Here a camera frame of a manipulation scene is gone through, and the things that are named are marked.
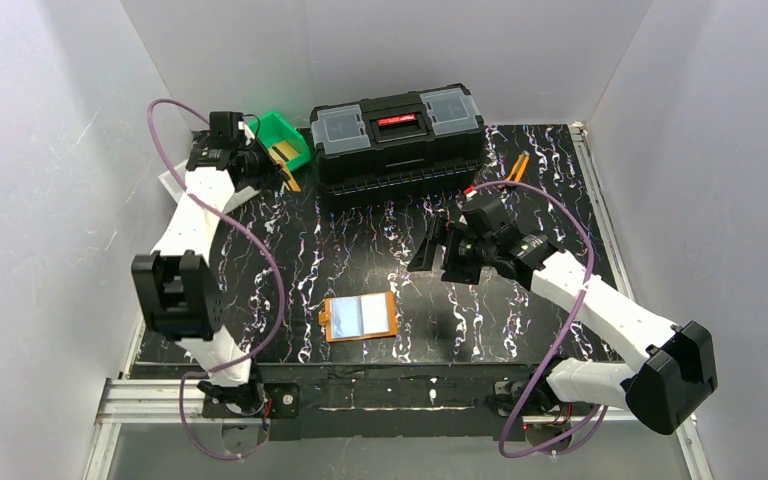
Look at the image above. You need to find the orange card holder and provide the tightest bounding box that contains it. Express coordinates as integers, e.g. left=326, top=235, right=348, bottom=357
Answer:
left=318, top=291, right=398, bottom=343

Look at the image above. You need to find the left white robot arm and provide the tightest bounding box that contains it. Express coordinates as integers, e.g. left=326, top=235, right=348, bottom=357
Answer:
left=131, top=111, right=285, bottom=416

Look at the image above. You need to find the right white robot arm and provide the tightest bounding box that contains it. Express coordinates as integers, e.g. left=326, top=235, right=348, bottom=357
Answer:
left=408, top=197, right=718, bottom=435

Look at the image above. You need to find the middle white plastic bin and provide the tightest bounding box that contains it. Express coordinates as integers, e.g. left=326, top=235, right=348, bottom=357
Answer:
left=232, top=186, right=260, bottom=206

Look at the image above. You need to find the white plastic bin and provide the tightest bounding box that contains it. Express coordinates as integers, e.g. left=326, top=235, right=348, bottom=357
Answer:
left=158, top=162, right=186, bottom=203
left=232, top=186, right=260, bottom=206

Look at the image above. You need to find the green plastic bin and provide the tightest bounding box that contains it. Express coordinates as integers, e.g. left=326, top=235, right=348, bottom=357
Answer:
left=246, top=111, right=311, bottom=172

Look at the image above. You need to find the left white plastic bin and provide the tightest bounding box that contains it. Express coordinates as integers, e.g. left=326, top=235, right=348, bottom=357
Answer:
left=158, top=162, right=186, bottom=203

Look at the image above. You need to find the orange utility knife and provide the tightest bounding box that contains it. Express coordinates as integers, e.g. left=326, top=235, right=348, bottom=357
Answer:
left=502, top=151, right=530, bottom=190

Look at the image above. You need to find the black toolbox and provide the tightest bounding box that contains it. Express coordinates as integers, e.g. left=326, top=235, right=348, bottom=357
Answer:
left=310, top=83, right=486, bottom=209

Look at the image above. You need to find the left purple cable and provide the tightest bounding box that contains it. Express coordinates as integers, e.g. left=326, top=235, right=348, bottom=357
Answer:
left=146, top=98, right=288, bottom=462

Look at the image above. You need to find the purple cable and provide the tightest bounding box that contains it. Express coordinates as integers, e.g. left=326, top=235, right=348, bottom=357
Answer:
left=463, top=180, right=609, bottom=460
left=146, top=98, right=288, bottom=462

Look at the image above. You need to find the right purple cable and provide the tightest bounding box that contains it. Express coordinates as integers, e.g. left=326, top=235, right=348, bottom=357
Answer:
left=463, top=180, right=609, bottom=460

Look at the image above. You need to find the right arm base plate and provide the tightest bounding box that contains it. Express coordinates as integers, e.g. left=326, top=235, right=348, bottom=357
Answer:
left=485, top=380, right=590, bottom=423

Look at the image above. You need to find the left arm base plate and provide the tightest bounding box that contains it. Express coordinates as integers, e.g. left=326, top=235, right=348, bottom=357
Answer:
left=197, top=380, right=301, bottom=419

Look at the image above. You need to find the aluminium frame rail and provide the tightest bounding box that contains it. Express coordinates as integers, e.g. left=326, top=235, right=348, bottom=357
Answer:
left=83, top=125, right=715, bottom=480

